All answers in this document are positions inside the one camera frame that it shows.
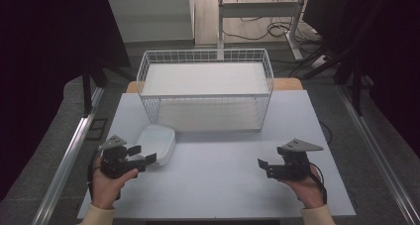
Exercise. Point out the person's left hand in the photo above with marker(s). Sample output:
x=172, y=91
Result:
x=105, y=188

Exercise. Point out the black stand leg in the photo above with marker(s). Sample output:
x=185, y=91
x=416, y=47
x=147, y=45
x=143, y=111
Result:
x=87, y=92

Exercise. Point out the white desk frame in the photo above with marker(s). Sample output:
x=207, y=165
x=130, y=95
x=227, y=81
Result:
x=257, y=9

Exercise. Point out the white cabinet panel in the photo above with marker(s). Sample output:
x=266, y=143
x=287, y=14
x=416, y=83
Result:
x=152, y=17

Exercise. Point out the black floor socket plate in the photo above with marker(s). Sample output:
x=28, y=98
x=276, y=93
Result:
x=96, y=129

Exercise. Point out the white lidded plastic box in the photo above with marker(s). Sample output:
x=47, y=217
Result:
x=157, y=145

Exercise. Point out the dark curtain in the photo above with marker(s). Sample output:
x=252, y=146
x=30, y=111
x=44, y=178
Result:
x=389, y=53
x=49, y=53

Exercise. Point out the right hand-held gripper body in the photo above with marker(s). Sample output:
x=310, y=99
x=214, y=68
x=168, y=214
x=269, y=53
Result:
x=294, y=165

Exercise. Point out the person's right hand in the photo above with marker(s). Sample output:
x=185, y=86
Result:
x=307, y=192

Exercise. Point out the aluminium rail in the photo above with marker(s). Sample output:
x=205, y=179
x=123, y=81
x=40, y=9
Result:
x=376, y=152
x=71, y=159

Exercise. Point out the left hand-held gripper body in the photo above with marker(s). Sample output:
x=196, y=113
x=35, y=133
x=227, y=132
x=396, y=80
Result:
x=114, y=164

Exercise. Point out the white power strip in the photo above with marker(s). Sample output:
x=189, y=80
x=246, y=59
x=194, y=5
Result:
x=319, y=61

